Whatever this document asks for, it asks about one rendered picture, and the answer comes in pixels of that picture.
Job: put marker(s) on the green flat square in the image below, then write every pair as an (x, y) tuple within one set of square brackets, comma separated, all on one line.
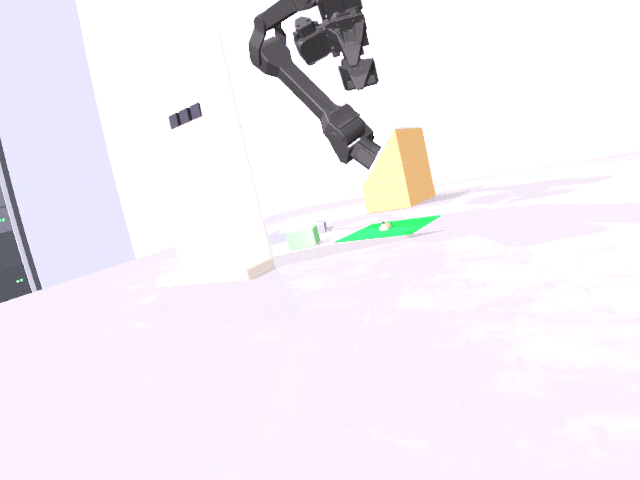
[(400, 227)]

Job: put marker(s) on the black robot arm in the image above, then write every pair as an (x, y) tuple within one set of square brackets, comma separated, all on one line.
[(340, 124)]

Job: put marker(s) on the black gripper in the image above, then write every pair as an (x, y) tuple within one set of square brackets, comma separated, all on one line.
[(347, 29)]

